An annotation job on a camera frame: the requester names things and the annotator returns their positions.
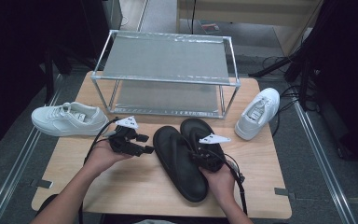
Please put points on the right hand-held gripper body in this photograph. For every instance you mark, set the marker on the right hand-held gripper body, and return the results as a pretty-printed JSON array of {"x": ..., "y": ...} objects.
[{"x": 214, "y": 139}]

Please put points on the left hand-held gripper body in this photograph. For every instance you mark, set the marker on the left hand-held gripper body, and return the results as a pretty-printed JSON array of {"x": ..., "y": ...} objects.
[{"x": 126, "y": 123}]

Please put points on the black flip-flop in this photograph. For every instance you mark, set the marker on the black flip-flop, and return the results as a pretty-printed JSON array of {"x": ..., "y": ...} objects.
[
  {"x": 174, "y": 168},
  {"x": 195, "y": 127}
]

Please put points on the white sneaker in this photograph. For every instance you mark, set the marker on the white sneaker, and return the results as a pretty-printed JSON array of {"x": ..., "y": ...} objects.
[
  {"x": 254, "y": 121},
  {"x": 65, "y": 123}
]

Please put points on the metal shoe rack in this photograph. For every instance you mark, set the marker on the metal shoe rack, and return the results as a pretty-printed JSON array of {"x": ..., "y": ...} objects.
[{"x": 167, "y": 56}]

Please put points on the person's left hand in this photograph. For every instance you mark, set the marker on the person's left hand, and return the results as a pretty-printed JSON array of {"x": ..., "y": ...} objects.
[{"x": 102, "y": 158}]

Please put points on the person's right hand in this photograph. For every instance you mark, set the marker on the person's right hand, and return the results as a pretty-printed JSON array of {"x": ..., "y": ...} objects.
[{"x": 222, "y": 185}]

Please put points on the grey tape piece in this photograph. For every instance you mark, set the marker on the grey tape piece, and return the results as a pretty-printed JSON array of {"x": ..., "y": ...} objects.
[
  {"x": 282, "y": 191},
  {"x": 43, "y": 183}
]

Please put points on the black metal stand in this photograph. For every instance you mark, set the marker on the black metal stand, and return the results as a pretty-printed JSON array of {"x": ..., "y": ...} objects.
[{"x": 49, "y": 81}]

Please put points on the black tripod stand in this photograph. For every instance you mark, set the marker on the black tripod stand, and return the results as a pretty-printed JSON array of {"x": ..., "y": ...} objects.
[{"x": 270, "y": 67}]

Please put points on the black chair armrest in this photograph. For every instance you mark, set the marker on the black chair armrest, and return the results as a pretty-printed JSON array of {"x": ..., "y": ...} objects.
[{"x": 48, "y": 202}]

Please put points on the book with red cover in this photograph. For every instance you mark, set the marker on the book with red cover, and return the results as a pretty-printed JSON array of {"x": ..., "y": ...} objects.
[{"x": 209, "y": 28}]

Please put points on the dark curtain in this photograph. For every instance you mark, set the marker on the dark curtain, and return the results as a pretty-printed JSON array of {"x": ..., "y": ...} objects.
[
  {"x": 12, "y": 62},
  {"x": 348, "y": 62}
]

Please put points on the wooden cabinet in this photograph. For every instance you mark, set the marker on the wooden cabinet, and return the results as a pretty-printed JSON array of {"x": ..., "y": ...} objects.
[{"x": 245, "y": 12}]

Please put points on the metal floor rail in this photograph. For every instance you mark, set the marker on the metal floor rail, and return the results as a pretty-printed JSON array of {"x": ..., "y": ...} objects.
[
  {"x": 328, "y": 171},
  {"x": 24, "y": 155}
]

